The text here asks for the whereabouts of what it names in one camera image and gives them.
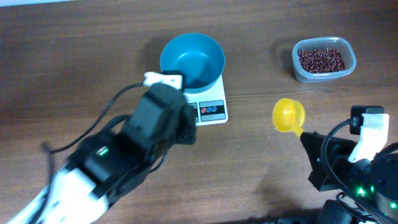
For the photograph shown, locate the yellow measuring scoop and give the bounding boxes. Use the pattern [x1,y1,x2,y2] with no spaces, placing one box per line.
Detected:
[272,98,306,138]

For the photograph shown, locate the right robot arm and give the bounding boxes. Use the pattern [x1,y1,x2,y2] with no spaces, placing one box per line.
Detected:
[299,132,397,223]

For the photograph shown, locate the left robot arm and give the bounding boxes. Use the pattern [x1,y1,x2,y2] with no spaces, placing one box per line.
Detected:
[10,83,196,223]

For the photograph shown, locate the white digital kitchen scale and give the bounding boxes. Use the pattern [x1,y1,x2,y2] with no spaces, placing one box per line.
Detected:
[184,75,228,126]

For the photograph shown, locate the blue plastic bowl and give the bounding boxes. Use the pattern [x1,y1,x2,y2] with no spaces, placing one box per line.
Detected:
[160,33,226,93]

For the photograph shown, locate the red beans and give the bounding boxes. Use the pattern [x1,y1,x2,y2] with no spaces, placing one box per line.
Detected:
[298,48,346,73]

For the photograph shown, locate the clear plastic container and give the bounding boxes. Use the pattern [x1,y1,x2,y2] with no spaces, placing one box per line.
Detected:
[292,37,357,83]

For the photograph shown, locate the black right camera cable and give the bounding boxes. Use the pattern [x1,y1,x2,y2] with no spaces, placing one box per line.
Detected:
[319,119,392,224]

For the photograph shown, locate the black camera cable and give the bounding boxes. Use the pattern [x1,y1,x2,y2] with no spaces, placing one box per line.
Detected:
[319,119,392,224]
[27,82,147,224]

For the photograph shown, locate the black left camera cable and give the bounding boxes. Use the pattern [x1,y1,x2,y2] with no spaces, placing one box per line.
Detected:
[27,82,147,224]

